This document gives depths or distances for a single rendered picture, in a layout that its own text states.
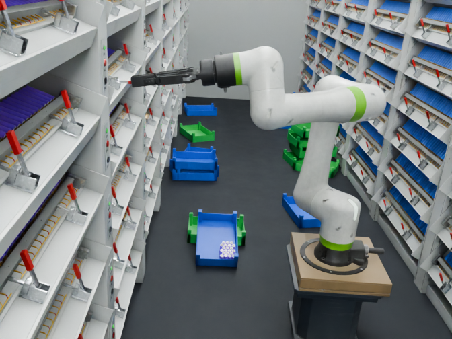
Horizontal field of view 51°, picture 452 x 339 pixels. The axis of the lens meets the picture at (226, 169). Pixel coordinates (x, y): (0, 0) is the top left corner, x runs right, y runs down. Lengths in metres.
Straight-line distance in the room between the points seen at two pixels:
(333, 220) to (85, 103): 0.98
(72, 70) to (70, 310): 0.54
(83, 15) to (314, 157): 1.02
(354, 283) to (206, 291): 0.70
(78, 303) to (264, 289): 1.19
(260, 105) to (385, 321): 1.20
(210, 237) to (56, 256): 1.54
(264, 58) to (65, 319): 0.82
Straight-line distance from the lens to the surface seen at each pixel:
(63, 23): 0.97
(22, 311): 0.86
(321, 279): 1.74
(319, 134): 1.78
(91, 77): 1.15
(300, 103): 1.41
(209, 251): 2.39
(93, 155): 1.20
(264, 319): 2.06
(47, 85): 1.18
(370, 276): 1.82
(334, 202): 1.74
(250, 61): 1.35
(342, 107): 1.53
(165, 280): 2.24
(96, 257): 1.33
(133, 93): 1.87
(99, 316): 1.44
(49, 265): 0.96
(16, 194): 0.76
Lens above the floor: 1.29
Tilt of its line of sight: 22 degrees down
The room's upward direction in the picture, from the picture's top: 4 degrees clockwise
